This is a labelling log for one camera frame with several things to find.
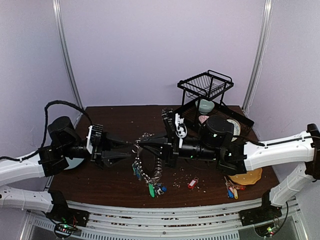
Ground red key tag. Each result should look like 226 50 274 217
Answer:
187 177 199 190

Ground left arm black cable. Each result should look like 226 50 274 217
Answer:
39 99 95 151

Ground right aluminium frame post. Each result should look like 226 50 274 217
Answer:
242 0 274 114

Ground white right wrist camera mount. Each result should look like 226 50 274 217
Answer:
174 113 188 149

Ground yellow key tag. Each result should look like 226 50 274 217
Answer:
233 188 239 199

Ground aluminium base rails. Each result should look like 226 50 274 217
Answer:
21 196 307 240

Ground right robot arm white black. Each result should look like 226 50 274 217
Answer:
136 108 320 221

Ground white blue patterned plate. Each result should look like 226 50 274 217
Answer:
227 119 241 143

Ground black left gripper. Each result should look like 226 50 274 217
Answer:
61 129 133 170

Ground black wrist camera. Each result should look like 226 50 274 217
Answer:
161 108 176 137
89 124 103 142

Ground teal ceramic bowl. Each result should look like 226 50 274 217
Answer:
194 99 215 115

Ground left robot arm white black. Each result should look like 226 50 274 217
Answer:
0 116 130 222

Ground black wire dish rack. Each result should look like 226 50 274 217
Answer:
174 69 254 136

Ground teal plate with flower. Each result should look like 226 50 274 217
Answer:
64 157 85 171

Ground aluminium corner frame post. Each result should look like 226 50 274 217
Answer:
52 0 83 108

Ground green key tag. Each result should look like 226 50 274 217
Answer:
148 183 156 198

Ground yellow dotted plate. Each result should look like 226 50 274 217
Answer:
228 168 263 186

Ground pink patterned dish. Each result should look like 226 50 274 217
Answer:
198 115 209 124

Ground blue key tag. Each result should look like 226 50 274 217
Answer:
227 189 234 199

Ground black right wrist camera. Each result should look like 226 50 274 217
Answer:
161 108 176 137

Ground grey disc keyring organizer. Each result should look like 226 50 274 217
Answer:
131 139 167 198

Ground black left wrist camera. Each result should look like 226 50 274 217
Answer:
89 124 103 142

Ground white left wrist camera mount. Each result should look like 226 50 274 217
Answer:
85 125 93 154

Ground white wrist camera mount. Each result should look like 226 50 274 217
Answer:
85 125 93 154
174 113 188 149

